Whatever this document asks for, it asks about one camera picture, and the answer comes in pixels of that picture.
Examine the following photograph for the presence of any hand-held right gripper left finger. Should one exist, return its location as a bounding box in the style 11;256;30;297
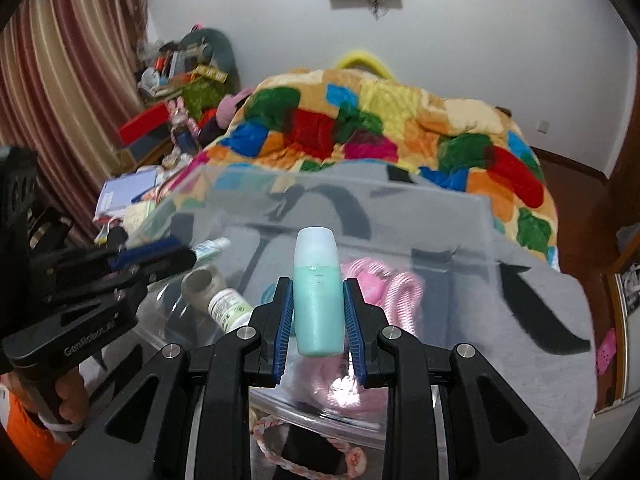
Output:
50;276;294;480

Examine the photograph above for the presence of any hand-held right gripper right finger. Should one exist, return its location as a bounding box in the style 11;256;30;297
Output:
342;276;591;480

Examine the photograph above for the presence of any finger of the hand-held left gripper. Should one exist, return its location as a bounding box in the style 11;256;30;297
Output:
42;264;151;313
30;238;197;283

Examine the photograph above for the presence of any teal lotion bottle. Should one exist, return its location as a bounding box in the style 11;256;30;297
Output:
291;227;347;359

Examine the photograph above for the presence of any clear plastic storage bin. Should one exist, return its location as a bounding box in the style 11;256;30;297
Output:
134;164;502;453

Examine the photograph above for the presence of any person's left forearm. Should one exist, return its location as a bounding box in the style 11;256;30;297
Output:
0;385;83;478

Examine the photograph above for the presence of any person's left hand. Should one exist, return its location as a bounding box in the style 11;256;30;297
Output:
54;374;92;425

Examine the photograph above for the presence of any small white green-label bottle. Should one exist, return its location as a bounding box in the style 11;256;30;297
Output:
207;287;254;334

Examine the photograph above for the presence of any small white tube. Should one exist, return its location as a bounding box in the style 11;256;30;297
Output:
192;236;232;264

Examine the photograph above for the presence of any grey tape roll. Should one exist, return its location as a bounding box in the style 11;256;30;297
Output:
180;265;227;312

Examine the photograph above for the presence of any blue notebook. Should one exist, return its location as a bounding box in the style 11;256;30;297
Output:
97;168;162;222

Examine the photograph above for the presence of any red flat box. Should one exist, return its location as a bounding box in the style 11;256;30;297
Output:
118;102;171;145

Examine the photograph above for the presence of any green cloth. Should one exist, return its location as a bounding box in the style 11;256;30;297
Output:
181;80;227;122

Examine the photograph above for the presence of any yellow black snack packet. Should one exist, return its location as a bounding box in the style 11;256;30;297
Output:
192;64;229;84

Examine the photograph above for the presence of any striped red curtain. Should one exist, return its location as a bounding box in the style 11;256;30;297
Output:
0;0;152;247

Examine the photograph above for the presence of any colourful patchwork blanket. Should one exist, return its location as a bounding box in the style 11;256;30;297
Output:
199;67;562;272

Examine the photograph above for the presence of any dark green chair back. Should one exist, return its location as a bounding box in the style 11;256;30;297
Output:
177;27;237;82

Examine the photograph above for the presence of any pink perforated card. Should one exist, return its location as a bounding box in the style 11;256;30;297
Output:
596;329;618;374

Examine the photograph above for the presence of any wooden cabinet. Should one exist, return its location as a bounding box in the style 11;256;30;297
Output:
594;227;640;413

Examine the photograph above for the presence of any pink coiled rope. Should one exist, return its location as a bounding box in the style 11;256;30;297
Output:
299;257;427;411

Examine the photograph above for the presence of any pink braided rope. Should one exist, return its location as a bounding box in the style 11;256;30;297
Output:
252;411;369;479

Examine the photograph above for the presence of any yellow curved frame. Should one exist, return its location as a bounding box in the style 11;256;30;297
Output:
334;48;394;82

